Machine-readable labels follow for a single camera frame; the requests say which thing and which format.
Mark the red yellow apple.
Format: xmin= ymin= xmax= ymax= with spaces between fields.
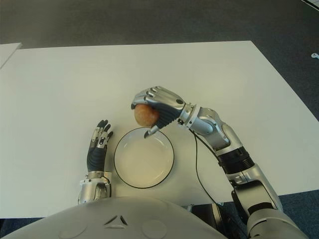
xmin=134 ymin=104 xmax=160 ymax=127

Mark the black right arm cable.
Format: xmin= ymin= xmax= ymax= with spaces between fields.
xmin=188 ymin=128 xmax=224 ymax=207

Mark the white plate with black rim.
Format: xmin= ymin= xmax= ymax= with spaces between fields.
xmin=114 ymin=127 xmax=175 ymax=189

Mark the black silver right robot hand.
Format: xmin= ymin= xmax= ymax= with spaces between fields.
xmin=130 ymin=86 xmax=187 ymax=139

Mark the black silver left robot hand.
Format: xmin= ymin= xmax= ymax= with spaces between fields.
xmin=86 ymin=119 xmax=114 ymax=173

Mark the grey robot torso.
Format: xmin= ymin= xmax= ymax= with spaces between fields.
xmin=0 ymin=190 xmax=251 ymax=239

